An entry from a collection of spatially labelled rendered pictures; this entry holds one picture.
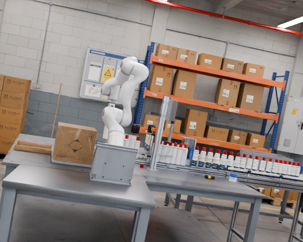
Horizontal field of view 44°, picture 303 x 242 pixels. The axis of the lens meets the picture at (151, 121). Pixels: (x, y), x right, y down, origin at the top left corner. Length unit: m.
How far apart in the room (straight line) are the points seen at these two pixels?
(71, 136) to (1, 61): 5.30
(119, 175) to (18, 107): 4.14
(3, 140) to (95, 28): 2.95
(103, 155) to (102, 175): 0.13
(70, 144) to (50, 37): 5.20
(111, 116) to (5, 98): 3.92
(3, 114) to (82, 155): 3.72
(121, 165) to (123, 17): 5.70
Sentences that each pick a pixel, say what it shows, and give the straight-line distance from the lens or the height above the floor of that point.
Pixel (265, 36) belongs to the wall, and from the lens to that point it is 8.69.
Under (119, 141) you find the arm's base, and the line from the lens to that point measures 2.72.
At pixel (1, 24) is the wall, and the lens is 8.18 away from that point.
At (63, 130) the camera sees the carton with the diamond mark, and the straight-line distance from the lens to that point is 2.97.
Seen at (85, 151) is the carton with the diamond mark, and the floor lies 0.95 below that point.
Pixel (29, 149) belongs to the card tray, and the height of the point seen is 0.85.
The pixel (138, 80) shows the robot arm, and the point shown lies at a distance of 2.86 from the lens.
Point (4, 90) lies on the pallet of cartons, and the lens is 6.58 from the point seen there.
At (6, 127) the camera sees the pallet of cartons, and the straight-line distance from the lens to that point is 6.61.
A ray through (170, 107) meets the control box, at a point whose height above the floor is 1.40.
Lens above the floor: 1.43
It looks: 3 degrees down
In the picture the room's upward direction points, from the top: 11 degrees clockwise
